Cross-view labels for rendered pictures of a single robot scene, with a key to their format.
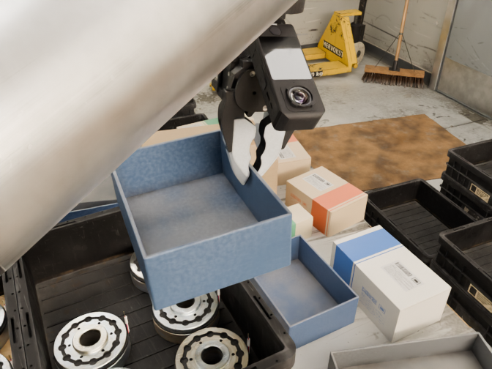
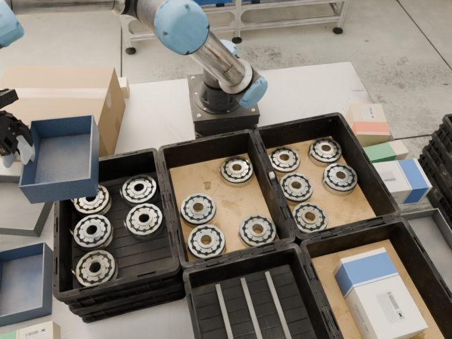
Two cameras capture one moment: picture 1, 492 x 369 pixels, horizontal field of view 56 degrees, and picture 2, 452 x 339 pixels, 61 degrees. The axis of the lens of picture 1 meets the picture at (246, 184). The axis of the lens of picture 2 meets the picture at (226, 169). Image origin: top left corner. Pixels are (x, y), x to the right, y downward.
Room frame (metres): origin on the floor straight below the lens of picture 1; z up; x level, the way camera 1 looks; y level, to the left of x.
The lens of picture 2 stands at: (0.89, 0.57, 1.81)
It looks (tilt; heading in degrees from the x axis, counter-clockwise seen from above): 54 degrees down; 193
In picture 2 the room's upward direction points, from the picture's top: straight up
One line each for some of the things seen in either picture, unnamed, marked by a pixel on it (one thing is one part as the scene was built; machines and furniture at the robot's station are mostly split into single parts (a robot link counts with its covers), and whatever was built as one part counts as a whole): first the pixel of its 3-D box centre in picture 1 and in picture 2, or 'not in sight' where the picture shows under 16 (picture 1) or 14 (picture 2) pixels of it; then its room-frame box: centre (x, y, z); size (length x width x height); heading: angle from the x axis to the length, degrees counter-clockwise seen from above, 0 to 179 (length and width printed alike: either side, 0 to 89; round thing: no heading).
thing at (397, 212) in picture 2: not in sight; (321, 170); (0.18, 0.69, 0.92); 0.40 x 0.30 x 0.02; 28
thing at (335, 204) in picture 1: (324, 200); not in sight; (0.93, -0.20, 0.74); 0.16 x 0.12 x 0.07; 35
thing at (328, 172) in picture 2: not in sight; (340, 176); (0.15, 0.76, 0.86); 0.10 x 0.10 x 0.01
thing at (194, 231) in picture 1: (192, 206); (63, 157); (0.43, 0.06, 1.10); 0.20 x 0.15 x 0.07; 23
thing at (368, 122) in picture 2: not in sight; (366, 125); (-0.21, 0.87, 0.74); 0.16 x 0.12 x 0.07; 11
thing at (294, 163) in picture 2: not in sight; (284, 158); (0.12, 0.58, 0.86); 0.10 x 0.10 x 0.01
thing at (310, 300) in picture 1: (294, 288); (21, 282); (0.64, -0.10, 0.74); 0.20 x 0.15 x 0.07; 27
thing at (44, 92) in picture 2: not in sight; (59, 114); (0.05, -0.26, 0.80); 0.40 x 0.30 x 0.20; 103
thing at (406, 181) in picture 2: not in sight; (390, 183); (0.05, 0.95, 0.74); 0.20 x 0.12 x 0.09; 111
